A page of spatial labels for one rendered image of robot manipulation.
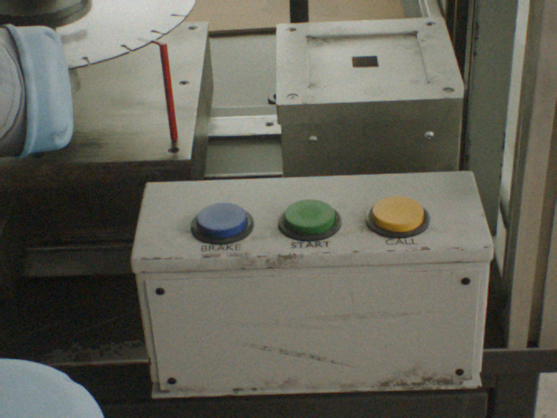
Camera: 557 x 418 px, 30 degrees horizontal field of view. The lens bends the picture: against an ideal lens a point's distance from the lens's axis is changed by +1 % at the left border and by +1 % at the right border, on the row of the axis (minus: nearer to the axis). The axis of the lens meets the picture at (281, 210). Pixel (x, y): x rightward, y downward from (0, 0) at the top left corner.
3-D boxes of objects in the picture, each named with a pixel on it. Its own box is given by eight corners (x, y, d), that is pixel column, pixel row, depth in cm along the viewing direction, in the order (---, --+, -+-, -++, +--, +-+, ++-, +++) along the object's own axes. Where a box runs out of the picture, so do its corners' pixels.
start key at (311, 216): (334, 217, 86) (333, 197, 85) (336, 246, 83) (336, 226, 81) (285, 219, 86) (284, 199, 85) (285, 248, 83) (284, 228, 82)
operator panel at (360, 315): (463, 306, 98) (472, 169, 89) (482, 390, 89) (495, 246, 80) (163, 315, 98) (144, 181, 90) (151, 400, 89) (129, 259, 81)
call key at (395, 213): (419, 215, 86) (420, 194, 85) (425, 244, 82) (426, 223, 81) (370, 216, 86) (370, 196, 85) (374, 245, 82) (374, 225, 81)
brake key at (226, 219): (249, 221, 86) (247, 201, 85) (247, 250, 83) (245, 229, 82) (200, 222, 86) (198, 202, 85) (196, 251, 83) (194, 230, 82)
